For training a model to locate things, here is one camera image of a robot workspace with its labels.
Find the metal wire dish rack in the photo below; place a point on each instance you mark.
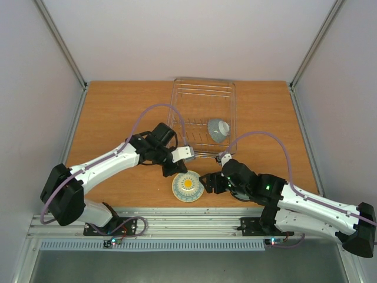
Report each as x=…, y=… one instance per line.
x=198, y=101

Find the controller board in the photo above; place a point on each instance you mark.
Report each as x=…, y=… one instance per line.
x=274, y=241
x=111, y=243

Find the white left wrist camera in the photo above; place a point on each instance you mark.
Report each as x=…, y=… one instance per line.
x=185, y=153

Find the grey slotted cable duct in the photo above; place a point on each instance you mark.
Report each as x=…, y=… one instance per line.
x=154, y=245

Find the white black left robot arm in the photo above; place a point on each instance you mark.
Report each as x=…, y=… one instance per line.
x=64, y=192

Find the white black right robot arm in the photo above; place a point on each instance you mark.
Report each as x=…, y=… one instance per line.
x=287, y=208

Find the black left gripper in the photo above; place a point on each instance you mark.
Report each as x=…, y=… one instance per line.
x=180, y=167

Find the left controller board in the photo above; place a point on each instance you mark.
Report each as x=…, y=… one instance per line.
x=111, y=243

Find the pale green bowl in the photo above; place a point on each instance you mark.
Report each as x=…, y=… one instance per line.
x=241, y=197

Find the yellow blue patterned bowl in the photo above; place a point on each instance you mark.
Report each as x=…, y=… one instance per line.
x=186, y=187

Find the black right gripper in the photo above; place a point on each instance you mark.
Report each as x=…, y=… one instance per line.
x=217, y=181

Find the right controller board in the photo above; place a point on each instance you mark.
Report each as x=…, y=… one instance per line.
x=274, y=241

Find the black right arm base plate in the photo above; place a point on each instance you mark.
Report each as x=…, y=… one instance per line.
x=250, y=226

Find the grey speckled bowl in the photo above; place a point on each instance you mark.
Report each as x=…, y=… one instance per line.
x=218, y=130

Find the aluminium frame rails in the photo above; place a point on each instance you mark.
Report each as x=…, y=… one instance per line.
x=163, y=223

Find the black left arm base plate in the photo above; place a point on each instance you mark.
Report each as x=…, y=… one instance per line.
x=129, y=225

